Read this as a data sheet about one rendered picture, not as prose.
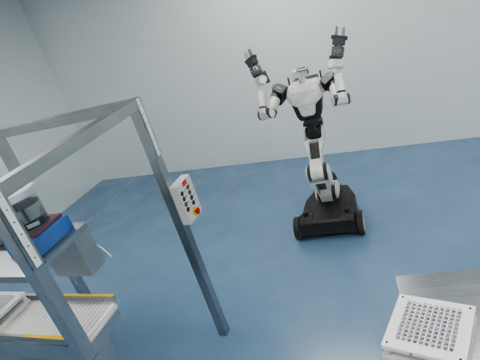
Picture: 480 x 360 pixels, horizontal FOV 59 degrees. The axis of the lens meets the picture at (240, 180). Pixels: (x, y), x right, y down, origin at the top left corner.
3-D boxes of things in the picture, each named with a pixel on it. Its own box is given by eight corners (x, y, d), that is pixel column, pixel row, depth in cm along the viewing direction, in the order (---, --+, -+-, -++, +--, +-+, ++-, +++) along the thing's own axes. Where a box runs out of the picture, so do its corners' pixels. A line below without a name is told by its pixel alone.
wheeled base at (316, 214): (308, 201, 420) (301, 172, 406) (362, 196, 401) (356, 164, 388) (299, 239, 366) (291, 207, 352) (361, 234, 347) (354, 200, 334)
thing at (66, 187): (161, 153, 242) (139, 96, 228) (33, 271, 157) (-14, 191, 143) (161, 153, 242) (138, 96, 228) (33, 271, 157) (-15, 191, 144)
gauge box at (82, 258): (106, 261, 201) (88, 226, 193) (93, 276, 193) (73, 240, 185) (71, 262, 210) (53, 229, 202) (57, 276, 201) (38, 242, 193)
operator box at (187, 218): (202, 209, 267) (189, 173, 257) (191, 224, 253) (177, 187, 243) (194, 210, 269) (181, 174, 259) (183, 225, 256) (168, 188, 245)
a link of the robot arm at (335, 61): (336, 51, 300) (334, 68, 302) (346, 53, 307) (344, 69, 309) (324, 52, 309) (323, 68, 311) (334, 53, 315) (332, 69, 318)
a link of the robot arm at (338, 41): (351, 36, 302) (348, 53, 304) (344, 37, 311) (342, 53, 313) (334, 33, 299) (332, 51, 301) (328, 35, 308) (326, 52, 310)
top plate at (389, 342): (476, 310, 140) (476, 305, 139) (466, 370, 122) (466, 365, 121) (400, 297, 154) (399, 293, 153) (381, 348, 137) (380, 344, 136)
